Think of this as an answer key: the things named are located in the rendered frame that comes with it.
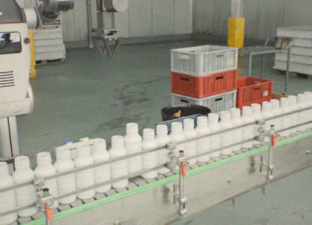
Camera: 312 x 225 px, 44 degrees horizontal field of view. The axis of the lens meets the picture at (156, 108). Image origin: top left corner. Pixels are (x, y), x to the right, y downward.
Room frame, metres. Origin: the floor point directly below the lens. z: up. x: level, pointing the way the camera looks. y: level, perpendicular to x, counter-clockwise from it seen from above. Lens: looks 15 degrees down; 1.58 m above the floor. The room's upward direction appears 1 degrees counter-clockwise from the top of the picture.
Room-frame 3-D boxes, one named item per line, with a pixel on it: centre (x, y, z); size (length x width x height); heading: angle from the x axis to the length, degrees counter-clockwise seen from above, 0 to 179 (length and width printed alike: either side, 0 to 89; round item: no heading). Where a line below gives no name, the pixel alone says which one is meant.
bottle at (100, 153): (1.13, 0.18, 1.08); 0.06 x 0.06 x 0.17
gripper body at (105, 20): (1.31, 0.16, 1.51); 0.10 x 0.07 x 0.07; 34
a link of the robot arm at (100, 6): (1.31, 0.16, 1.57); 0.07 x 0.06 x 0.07; 36
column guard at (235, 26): (11.41, -2.32, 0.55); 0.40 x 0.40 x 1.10; 35
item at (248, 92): (4.46, -1.02, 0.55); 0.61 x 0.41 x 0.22; 128
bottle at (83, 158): (1.09, 0.22, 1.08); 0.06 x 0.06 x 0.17
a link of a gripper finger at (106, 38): (1.30, 0.15, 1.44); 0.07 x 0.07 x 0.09; 34
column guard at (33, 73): (8.52, 2.86, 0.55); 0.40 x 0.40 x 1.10; 35
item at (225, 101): (3.97, -0.50, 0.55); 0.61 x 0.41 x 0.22; 132
